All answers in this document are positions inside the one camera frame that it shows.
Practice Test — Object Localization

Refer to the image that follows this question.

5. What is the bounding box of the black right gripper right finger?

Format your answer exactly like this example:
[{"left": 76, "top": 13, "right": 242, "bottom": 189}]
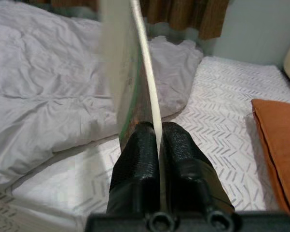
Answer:
[{"left": 161, "top": 121, "right": 235, "bottom": 215}]

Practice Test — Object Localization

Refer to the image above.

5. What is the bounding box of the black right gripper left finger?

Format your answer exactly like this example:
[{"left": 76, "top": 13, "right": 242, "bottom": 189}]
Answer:
[{"left": 106, "top": 121, "right": 161, "bottom": 215}]

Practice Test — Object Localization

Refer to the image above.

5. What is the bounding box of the orange pillow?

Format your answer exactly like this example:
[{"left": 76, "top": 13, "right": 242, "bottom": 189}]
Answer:
[{"left": 251, "top": 98, "right": 290, "bottom": 229}]

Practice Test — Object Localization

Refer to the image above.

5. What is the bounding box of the white book with photo cover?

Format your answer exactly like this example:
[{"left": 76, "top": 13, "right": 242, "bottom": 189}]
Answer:
[{"left": 98, "top": 0, "right": 165, "bottom": 213}]

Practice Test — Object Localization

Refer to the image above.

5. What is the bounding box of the mattress with chevron patterned sheet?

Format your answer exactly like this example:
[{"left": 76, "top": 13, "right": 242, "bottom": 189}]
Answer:
[{"left": 0, "top": 57, "right": 290, "bottom": 232}]

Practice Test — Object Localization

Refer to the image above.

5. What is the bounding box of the light grey duvet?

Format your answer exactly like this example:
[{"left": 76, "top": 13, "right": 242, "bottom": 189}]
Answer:
[{"left": 0, "top": 0, "right": 205, "bottom": 186}]

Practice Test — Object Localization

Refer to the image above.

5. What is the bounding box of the brown striped curtain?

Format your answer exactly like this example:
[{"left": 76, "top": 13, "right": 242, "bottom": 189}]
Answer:
[{"left": 28, "top": 0, "right": 230, "bottom": 41}]

